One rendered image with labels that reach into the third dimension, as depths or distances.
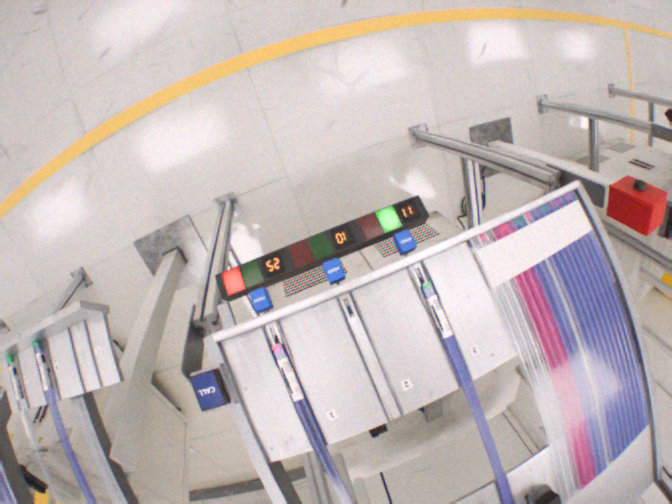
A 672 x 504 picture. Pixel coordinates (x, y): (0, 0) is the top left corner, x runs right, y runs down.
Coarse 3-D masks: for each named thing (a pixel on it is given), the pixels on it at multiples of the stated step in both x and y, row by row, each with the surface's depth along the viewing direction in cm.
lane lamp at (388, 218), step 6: (384, 210) 48; (390, 210) 48; (378, 216) 48; (384, 216) 48; (390, 216) 48; (396, 216) 48; (384, 222) 47; (390, 222) 47; (396, 222) 47; (384, 228) 47; (390, 228) 47
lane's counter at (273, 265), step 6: (276, 252) 47; (264, 258) 46; (270, 258) 46; (276, 258) 46; (264, 264) 46; (270, 264) 46; (276, 264) 46; (282, 264) 46; (270, 270) 46; (276, 270) 46; (282, 270) 46; (270, 276) 46
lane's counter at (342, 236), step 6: (336, 228) 47; (342, 228) 47; (348, 228) 47; (336, 234) 47; (342, 234) 47; (348, 234) 47; (336, 240) 47; (342, 240) 47; (348, 240) 47; (354, 240) 47; (336, 246) 47; (342, 246) 47
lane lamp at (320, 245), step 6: (318, 234) 47; (324, 234) 47; (312, 240) 47; (318, 240) 47; (324, 240) 47; (312, 246) 47; (318, 246) 47; (324, 246) 47; (330, 246) 47; (318, 252) 46; (324, 252) 46; (330, 252) 46; (318, 258) 46
